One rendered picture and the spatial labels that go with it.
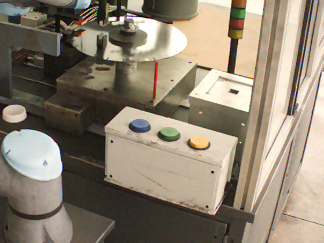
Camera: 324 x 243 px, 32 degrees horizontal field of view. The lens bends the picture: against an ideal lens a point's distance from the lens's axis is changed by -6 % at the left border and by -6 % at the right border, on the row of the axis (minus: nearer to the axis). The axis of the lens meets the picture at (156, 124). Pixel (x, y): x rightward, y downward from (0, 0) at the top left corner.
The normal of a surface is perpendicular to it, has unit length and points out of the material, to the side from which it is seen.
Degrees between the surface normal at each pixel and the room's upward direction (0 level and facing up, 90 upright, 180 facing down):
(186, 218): 90
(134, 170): 90
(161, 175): 90
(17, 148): 8
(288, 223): 0
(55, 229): 73
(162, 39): 0
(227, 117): 90
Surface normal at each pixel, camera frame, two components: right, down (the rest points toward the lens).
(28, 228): -0.06, 0.22
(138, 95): 0.07, -0.86
